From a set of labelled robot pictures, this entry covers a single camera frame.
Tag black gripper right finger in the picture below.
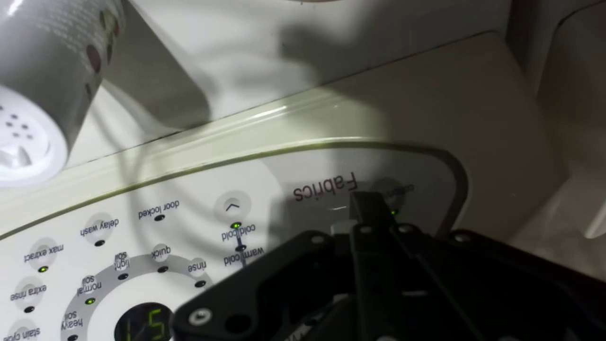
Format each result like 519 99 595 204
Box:
349 192 606 341

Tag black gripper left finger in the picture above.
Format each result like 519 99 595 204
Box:
169 230 357 341

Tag white cylindrical cup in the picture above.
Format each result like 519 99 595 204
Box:
0 0 129 190

